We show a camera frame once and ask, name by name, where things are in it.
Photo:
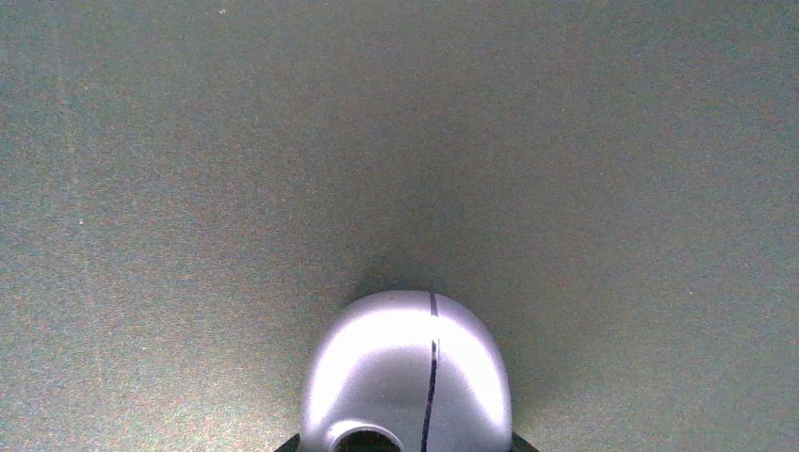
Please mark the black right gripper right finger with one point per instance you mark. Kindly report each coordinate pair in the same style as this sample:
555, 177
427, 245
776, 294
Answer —
519, 444

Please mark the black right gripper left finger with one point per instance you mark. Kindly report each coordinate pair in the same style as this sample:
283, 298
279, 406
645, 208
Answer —
290, 445

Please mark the lavender earbud charging case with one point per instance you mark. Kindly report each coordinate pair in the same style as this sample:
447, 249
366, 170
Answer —
414, 367

